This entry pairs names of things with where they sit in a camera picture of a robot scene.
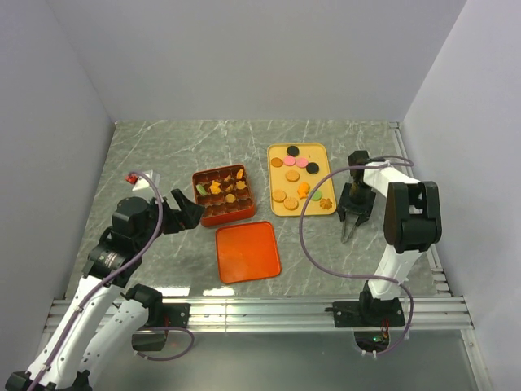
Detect pink macaron cookie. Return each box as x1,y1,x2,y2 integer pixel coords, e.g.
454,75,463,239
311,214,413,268
296,158,309,168
283,156,296,166

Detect black sandwich cookie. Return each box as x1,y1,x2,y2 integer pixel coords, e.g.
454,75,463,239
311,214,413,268
306,162,319,174
286,145,300,157

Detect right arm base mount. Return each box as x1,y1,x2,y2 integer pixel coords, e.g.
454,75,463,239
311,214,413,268
325,299,405,328

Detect metal tongs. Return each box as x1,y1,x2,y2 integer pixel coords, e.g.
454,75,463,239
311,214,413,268
340,217,359,244

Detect green macaron cookie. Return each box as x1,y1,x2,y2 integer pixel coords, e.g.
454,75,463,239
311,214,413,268
196,183,208,196
311,190,322,201

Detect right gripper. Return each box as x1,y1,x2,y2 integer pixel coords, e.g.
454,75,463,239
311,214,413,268
335,182,377,226

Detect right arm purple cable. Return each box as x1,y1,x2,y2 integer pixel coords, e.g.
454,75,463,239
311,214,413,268
299,156,414,356

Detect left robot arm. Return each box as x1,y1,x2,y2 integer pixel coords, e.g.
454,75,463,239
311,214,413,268
5,189,204,390

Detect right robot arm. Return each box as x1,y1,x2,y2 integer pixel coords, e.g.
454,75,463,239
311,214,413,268
336,150,442,325

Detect yellow cookie tray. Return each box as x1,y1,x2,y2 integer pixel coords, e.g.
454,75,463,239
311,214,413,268
267,143,337,217

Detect orange cookie tin box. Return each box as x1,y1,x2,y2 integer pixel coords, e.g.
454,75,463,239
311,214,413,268
192,164,256,228

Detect orange tin lid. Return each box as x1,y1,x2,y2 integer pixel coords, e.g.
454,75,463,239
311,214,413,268
215,221,282,284

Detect round beige biscuit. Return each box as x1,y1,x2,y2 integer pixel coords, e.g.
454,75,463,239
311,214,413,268
272,189,287,203
283,197,299,211

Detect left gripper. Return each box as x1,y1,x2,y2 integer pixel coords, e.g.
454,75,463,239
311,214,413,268
136,187,205,249

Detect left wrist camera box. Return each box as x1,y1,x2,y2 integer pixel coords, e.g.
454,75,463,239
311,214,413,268
125,170,160,198

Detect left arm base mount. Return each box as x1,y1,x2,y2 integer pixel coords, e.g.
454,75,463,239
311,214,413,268
121,284,190,353

